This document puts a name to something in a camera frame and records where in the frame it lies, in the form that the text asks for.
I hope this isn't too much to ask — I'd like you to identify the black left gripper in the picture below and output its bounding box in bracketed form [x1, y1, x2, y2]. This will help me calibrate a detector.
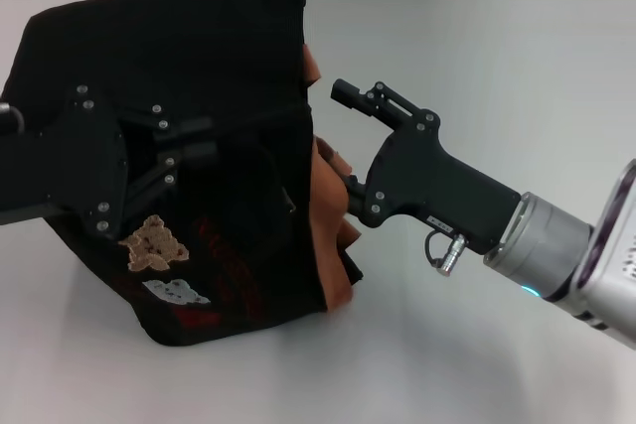
[0, 83, 221, 239]

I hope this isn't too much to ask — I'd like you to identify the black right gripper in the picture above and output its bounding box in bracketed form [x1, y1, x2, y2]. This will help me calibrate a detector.
[329, 77, 523, 256]

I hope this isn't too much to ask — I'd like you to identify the black food bag with bears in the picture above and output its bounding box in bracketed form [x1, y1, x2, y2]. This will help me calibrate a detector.
[0, 0, 365, 348]

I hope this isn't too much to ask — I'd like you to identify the silver pocket zipper pull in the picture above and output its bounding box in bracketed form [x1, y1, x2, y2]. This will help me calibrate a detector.
[279, 185, 298, 215]

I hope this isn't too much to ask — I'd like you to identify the right gripper cable with plug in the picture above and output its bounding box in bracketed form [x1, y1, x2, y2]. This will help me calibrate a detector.
[423, 230, 469, 277]

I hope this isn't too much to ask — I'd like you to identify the gripper cable with plug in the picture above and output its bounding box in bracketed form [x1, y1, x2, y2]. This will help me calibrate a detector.
[0, 101, 26, 137]
[423, 230, 469, 277]

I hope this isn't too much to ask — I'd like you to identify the left gripper cable with plug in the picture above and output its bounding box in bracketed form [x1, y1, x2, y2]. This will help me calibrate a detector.
[0, 101, 26, 137]

